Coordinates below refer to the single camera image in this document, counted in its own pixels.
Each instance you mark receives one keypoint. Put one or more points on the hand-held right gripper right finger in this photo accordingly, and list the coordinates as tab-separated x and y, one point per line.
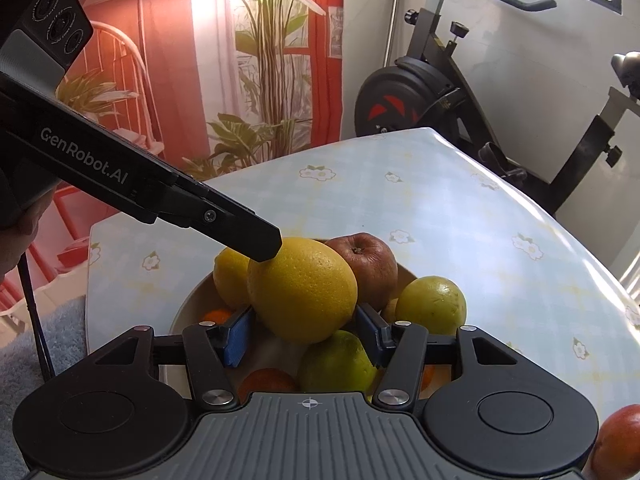
374	337

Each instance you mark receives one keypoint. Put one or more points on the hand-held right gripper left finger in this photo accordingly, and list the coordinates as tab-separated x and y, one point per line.
237	341

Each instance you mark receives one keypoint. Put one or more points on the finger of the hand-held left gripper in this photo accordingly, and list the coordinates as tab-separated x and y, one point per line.
235	230

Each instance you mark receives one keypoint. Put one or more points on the orange mandarin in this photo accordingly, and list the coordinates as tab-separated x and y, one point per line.
267	381
217	316
427	377

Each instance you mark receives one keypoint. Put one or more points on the green citrus fruit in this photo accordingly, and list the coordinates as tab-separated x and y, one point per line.
430	305
335	365

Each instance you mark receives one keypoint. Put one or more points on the medium yellow orange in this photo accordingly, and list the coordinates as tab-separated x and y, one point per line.
227	280

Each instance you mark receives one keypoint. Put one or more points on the beige plate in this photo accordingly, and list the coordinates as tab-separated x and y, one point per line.
190	305

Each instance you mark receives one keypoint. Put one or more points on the large yellow orange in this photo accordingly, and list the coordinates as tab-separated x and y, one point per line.
300	290

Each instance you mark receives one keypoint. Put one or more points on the person's left hand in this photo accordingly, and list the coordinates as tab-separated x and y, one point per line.
20	245

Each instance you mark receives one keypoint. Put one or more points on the wrinkled red apple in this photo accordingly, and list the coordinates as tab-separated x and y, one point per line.
370	265

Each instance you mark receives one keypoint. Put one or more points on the grey-blue fluffy cloth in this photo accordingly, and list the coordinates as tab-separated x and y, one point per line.
65	330

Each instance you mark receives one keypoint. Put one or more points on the black exercise bike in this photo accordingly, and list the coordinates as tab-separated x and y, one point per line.
400	95

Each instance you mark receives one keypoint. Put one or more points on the smooth red apple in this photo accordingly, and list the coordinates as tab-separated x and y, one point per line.
617	445

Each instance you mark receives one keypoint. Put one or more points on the metal pipe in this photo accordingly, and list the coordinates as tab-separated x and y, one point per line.
394	15

